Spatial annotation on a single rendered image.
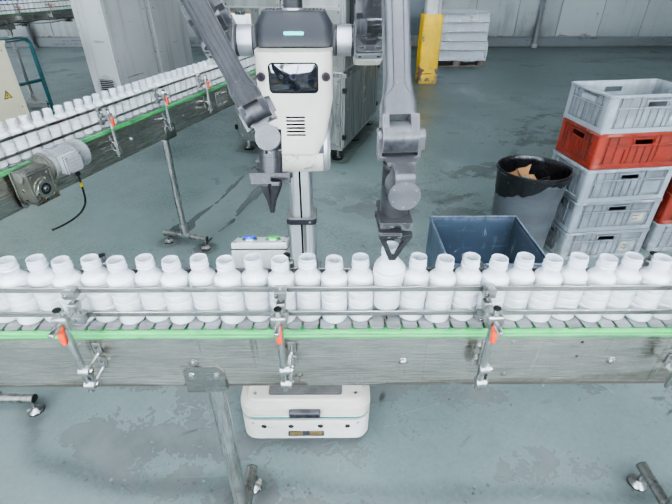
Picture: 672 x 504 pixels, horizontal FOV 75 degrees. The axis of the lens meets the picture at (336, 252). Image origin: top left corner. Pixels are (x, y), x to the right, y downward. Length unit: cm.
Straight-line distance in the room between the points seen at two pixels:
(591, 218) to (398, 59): 263
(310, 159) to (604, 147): 208
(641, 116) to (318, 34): 220
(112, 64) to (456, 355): 621
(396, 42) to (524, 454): 174
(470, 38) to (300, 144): 908
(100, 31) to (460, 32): 669
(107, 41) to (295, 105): 548
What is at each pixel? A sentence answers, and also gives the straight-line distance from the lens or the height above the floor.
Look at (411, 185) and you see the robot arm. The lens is 78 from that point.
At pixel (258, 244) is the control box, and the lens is 110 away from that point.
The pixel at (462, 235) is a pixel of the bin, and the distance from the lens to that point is 168.
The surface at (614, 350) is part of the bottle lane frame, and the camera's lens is 125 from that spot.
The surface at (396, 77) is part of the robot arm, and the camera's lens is 84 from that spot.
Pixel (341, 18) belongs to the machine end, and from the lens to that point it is 443.
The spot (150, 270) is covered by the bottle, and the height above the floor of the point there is 114.
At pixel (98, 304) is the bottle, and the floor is 106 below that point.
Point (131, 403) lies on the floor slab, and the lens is 235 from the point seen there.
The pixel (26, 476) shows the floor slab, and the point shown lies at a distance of 231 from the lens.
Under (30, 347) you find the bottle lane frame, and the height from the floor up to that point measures 96.
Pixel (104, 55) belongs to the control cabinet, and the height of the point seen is 78.
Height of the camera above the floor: 169
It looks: 33 degrees down
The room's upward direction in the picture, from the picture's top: straight up
